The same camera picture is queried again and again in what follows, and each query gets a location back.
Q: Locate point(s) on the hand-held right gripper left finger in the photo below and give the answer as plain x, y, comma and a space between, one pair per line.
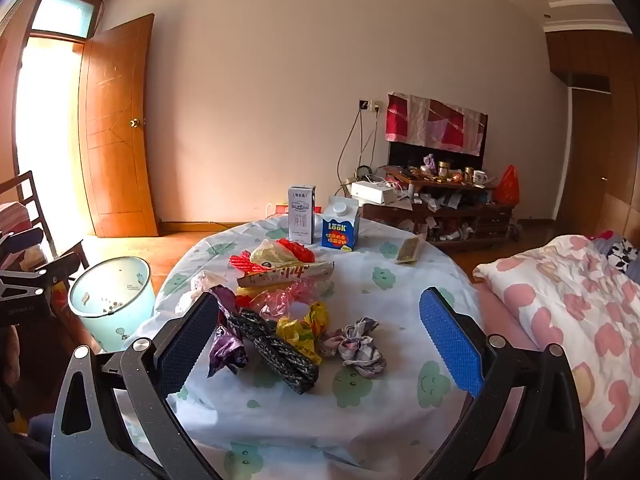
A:
187, 345

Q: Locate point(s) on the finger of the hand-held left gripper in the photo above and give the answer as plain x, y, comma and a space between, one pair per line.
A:
25, 239
57, 269

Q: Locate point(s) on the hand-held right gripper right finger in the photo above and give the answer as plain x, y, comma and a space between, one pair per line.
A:
450, 340

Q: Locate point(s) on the purple foil wrapper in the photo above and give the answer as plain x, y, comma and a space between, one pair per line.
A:
227, 350

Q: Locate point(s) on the light blue trash bin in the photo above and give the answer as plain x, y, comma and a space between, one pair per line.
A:
110, 300

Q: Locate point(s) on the white plastic bag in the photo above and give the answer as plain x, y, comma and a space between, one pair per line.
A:
207, 280

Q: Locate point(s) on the grey pink wrapper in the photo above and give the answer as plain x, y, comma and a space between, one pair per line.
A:
357, 347

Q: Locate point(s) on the pink plastic bag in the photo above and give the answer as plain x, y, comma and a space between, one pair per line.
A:
280, 300

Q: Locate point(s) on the yellow snack wrapper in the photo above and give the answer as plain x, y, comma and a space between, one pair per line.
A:
300, 332

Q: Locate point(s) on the clear printed plastic bag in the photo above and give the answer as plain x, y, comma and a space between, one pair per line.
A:
267, 255

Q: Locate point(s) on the dark wooden chair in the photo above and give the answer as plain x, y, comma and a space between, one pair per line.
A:
36, 195

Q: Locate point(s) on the pink bed sheet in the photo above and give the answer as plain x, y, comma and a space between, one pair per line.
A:
500, 320

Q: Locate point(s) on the white green cloud tablecloth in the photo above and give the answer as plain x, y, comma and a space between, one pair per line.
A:
390, 310

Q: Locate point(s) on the red ribbed wrapper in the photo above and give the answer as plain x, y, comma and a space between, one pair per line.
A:
242, 262

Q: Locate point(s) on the pink floral blanket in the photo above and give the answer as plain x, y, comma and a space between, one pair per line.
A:
565, 310

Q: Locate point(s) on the wooden door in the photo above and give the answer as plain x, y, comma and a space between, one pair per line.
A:
115, 160

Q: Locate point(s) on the dark wooden television cabinet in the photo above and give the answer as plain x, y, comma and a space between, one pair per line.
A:
480, 220

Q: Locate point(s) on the long orange white wrapper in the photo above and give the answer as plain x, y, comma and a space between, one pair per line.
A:
290, 274

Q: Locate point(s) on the blue white drink carton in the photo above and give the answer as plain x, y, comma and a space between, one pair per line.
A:
341, 232

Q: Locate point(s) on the orange red plastic bag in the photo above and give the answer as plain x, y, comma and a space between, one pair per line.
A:
507, 187

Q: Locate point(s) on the white mug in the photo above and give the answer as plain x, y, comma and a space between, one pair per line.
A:
479, 177

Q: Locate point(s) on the flat white box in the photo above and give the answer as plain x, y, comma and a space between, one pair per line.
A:
372, 192

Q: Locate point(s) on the tall white milk carton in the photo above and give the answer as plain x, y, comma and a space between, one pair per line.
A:
301, 215

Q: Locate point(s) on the purple figurine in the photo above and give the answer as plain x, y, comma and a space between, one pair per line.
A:
429, 162

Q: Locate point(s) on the black white pillow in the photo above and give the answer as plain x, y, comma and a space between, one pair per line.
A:
622, 257

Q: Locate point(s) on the black television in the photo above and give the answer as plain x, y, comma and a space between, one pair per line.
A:
400, 155

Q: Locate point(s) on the red pink television cloth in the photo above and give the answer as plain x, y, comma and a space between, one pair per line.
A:
435, 120

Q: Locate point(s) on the transom window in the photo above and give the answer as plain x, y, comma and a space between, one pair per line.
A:
65, 12

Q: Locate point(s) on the wooden wardrobe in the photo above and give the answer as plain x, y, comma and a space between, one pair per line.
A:
600, 135

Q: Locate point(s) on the wall outlet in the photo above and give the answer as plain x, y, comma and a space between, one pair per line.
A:
370, 105

